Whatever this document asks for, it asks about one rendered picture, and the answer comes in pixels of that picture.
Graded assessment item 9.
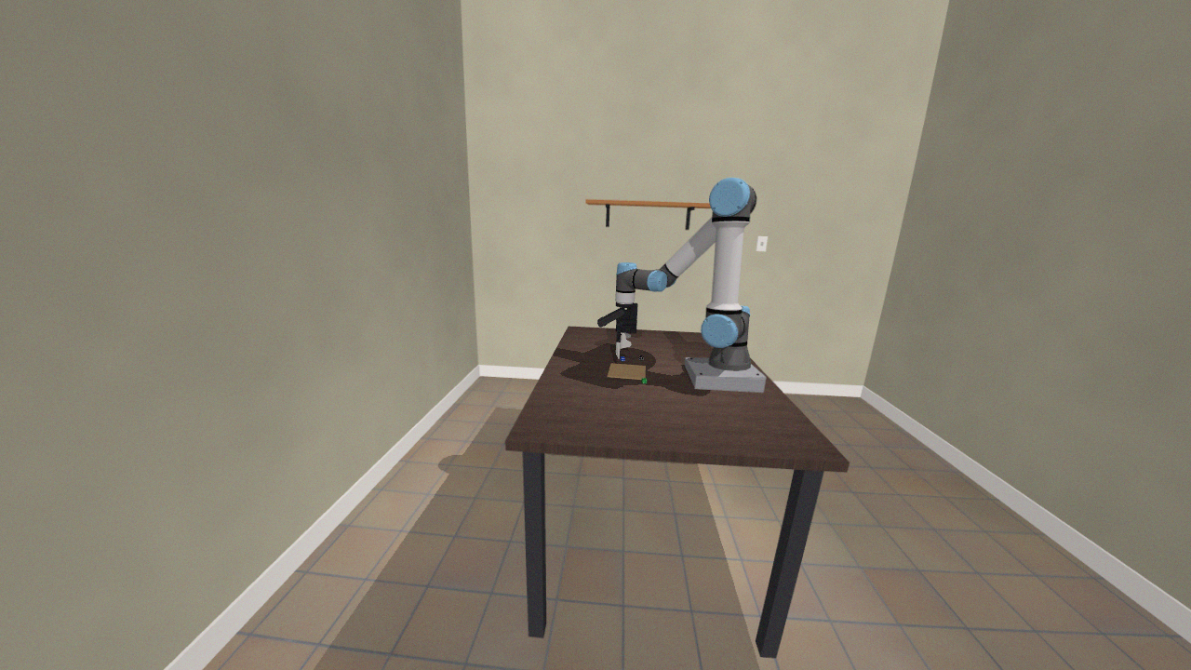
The tan flat mat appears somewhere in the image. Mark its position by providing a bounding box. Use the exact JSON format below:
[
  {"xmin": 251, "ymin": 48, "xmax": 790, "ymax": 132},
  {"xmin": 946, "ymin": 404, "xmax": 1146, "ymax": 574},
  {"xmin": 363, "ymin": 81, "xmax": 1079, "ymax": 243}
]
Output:
[{"xmin": 607, "ymin": 363, "xmax": 646, "ymax": 380}]

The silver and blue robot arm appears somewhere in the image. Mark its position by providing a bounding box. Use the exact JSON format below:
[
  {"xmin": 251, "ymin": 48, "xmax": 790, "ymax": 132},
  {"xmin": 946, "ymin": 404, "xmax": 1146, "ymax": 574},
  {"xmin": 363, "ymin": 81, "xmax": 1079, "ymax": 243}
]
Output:
[{"xmin": 615, "ymin": 179, "xmax": 757, "ymax": 370}]

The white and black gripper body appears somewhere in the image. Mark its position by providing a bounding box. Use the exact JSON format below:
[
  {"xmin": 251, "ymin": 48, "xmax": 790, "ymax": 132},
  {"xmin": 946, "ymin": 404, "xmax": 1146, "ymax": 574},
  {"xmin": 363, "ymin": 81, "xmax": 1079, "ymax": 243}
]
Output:
[{"xmin": 616, "ymin": 302, "xmax": 637, "ymax": 333}]

